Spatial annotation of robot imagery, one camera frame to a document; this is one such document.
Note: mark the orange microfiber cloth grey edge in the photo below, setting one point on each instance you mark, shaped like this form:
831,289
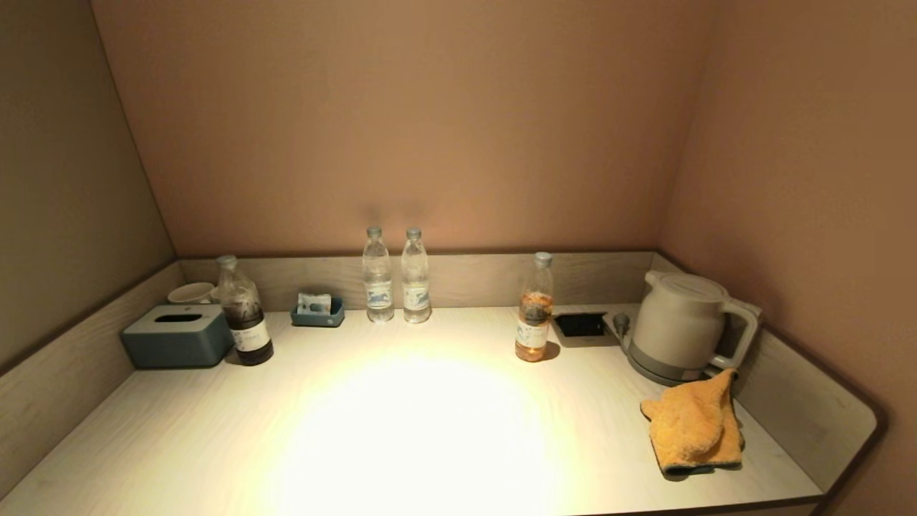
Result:
696,423

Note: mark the clear water bottle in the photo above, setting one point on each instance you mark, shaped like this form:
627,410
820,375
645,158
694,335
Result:
377,287
415,287

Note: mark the orange tea plastic bottle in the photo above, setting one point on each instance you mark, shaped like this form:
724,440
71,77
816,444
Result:
534,322

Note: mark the black recessed power socket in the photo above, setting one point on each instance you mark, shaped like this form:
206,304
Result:
580,325

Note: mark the pale sachet packets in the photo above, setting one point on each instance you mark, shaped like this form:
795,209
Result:
314,303

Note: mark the small blue tray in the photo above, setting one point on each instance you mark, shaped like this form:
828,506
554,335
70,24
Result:
317,319

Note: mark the grey kettle power plug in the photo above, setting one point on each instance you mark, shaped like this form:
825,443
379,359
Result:
621,322

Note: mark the dark drink plastic bottle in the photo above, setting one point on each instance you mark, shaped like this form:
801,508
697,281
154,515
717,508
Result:
247,330

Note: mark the white electric kettle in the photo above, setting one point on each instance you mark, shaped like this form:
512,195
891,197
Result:
677,322

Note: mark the grey kettle base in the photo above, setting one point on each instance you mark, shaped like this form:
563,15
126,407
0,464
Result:
659,374

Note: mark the white ceramic cup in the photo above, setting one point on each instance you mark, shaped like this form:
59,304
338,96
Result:
190,292

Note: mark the grey-blue tissue box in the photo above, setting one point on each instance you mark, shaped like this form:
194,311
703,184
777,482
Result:
175,337

